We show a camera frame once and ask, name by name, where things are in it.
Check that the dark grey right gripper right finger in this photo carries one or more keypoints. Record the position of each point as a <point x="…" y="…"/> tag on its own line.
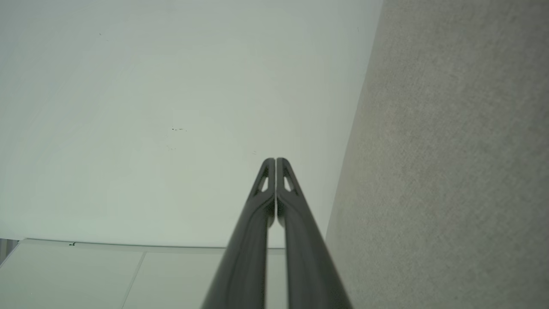
<point x="309" y="262"/>

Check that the grey fabric sofa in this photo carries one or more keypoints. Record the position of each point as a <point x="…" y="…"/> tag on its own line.
<point x="450" y="171"/>

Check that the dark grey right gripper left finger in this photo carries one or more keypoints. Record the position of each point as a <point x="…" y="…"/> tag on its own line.
<point x="246" y="257"/>

